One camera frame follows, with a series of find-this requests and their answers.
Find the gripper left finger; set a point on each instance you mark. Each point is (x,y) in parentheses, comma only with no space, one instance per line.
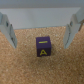
(7,27)

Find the purple block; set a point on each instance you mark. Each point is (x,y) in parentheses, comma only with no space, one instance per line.
(43,46)

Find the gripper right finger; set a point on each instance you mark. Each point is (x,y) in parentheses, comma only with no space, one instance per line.
(74,27)

